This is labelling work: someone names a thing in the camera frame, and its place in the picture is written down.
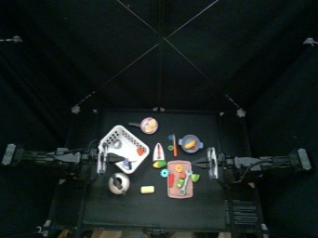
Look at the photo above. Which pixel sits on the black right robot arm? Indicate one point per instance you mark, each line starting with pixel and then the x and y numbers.
pixel 264 161

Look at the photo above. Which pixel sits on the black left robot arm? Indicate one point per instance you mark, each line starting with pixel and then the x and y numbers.
pixel 41 156

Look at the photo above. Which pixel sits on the green toy squash bottom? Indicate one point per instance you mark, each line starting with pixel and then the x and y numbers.
pixel 195 177

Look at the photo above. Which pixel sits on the green-yellow toy squash piece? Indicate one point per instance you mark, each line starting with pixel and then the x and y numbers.
pixel 180 182

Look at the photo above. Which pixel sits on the purple toy eggplant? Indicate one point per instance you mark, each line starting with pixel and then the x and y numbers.
pixel 127 163

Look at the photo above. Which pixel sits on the small silver metal cup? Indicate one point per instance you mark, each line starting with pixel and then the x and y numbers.
pixel 117 143

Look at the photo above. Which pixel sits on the orange toy gear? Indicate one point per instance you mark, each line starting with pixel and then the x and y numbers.
pixel 179 168

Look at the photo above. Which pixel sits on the orange toy carrot piece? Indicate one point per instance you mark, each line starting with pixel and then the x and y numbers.
pixel 182 175

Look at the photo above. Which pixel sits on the orange toy food piece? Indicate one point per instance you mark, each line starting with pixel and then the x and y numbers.
pixel 190 144

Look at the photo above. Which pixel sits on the red toy strawberry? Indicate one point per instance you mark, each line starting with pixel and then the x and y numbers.
pixel 140 151

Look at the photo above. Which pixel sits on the grey-blue toy pot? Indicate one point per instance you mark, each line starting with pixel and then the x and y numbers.
pixel 196 141

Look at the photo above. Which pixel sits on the white plastic slotted basket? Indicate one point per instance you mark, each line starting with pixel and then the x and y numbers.
pixel 125 138

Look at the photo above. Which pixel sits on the white and silver toy kettle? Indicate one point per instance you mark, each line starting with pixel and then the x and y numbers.
pixel 119 183

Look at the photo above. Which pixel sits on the orange-red toy stick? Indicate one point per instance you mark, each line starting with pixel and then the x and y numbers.
pixel 174 145

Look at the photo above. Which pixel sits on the small green toy gear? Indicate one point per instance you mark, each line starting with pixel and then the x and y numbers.
pixel 170 148

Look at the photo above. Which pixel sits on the red toy tomato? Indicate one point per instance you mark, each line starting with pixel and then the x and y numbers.
pixel 171 180

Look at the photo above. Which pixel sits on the large blue toy gear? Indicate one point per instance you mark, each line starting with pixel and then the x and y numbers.
pixel 164 173

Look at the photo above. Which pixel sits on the grey toy wrench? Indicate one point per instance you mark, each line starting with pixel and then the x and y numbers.
pixel 182 191

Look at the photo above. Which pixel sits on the yellow toy corn, green husk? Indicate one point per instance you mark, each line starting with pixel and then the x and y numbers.
pixel 159 164

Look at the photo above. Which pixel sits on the small blue toy gear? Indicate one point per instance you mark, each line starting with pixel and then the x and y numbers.
pixel 171 137

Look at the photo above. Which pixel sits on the pink cutting board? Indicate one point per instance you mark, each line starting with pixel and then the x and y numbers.
pixel 174 192

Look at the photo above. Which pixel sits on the pink toy frying pan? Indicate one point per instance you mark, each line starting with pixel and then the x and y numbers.
pixel 143 126

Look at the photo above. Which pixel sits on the white text label sticker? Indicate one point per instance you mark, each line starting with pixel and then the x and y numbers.
pixel 243 212

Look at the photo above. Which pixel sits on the grey frame clamp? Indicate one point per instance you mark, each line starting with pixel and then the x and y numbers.
pixel 75 108
pixel 15 39
pixel 240 112
pixel 308 41

